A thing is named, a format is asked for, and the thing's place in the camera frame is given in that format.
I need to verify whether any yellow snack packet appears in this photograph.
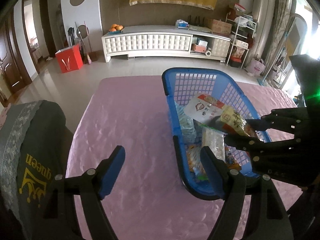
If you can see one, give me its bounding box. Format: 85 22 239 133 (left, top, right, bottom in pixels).
220 105 265 143

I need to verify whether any small orange snack packet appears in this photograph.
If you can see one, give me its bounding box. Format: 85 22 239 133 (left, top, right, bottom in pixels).
226 160 242 172

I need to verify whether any red paper bag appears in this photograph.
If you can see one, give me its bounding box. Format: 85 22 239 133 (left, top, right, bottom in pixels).
55 44 83 74

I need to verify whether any patterned curtain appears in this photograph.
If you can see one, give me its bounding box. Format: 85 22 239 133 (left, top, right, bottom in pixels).
262 0 297 80

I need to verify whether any pink bag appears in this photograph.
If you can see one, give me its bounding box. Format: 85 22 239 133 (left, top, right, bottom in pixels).
245 58 265 78

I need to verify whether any white tufted cabinet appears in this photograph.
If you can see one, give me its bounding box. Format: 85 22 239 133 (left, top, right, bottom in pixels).
101 25 232 63

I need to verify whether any dark pillow with yellow print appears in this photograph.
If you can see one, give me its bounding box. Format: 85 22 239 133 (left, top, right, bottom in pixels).
0 100 75 240

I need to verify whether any light blue snack packet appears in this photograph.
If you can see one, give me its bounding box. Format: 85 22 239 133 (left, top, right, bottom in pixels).
175 102 198 138

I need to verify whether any blue plastic basket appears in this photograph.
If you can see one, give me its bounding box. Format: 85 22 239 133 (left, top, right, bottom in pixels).
161 67 273 202

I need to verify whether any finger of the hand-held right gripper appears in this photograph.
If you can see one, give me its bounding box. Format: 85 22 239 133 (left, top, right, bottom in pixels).
246 107 309 139
224 135 311 186

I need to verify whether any cardboard box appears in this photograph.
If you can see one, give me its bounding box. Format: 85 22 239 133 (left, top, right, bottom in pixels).
212 19 232 37

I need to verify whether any clear cracker packet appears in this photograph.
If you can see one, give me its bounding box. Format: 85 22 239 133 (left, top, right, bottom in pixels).
201 126 225 160

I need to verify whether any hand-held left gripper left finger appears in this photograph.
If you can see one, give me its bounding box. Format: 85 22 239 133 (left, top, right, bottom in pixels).
41 145 125 240

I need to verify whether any white metal shelf rack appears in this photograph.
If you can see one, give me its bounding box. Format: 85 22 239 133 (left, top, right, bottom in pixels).
226 10 257 69

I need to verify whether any broom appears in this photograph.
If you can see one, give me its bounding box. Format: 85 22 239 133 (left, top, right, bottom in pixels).
84 21 92 65

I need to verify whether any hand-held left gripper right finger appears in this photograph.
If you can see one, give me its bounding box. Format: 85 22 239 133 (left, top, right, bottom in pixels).
200 145 293 240

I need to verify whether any pink quilted blanket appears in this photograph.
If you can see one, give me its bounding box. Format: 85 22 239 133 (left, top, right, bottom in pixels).
66 76 304 240

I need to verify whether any brown wooden door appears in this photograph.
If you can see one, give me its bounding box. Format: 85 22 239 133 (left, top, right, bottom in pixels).
0 12 33 98

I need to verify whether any standing air conditioner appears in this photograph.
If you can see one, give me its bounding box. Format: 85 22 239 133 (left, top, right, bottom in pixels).
251 0 275 63

